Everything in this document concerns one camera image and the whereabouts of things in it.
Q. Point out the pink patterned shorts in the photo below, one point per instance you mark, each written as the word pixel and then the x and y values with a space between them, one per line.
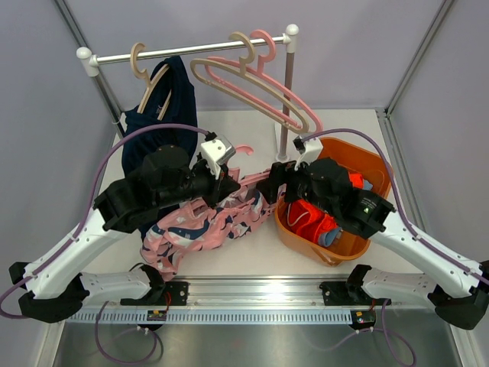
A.
pixel 196 227

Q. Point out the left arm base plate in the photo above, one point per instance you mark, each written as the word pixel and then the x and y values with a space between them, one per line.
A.
pixel 176 292

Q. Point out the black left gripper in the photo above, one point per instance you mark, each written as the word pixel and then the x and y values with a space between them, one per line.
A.
pixel 220 188

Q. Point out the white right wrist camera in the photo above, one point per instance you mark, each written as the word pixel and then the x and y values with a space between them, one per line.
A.
pixel 309 151

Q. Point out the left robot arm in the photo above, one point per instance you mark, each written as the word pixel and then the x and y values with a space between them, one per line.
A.
pixel 57 286

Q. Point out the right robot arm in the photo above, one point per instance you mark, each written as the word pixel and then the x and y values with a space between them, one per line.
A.
pixel 455 288

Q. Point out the silver clothes rack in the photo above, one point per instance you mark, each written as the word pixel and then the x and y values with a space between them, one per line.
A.
pixel 91 64

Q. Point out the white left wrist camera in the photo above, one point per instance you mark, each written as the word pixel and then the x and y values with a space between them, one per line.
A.
pixel 216 150

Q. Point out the pink plastic hanger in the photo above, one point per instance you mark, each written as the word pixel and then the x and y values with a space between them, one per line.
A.
pixel 261 50
pixel 248 167

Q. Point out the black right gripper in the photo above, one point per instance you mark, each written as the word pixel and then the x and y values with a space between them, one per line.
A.
pixel 281 173

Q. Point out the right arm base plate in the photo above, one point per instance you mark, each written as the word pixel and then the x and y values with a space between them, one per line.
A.
pixel 342 293

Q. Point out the beige plastic hanger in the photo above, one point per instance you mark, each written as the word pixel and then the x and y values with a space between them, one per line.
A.
pixel 150 83
pixel 244 84

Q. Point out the orange plastic basket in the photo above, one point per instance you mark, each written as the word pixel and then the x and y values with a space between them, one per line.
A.
pixel 345 246

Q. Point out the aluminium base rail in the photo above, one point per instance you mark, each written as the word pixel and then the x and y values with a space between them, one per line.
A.
pixel 237 301

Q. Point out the orange shorts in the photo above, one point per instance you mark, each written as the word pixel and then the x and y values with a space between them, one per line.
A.
pixel 308 222

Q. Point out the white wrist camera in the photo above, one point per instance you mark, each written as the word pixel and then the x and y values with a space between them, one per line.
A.
pixel 309 151
pixel 216 150

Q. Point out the light blue shorts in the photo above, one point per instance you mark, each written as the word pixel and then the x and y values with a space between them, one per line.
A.
pixel 327 238

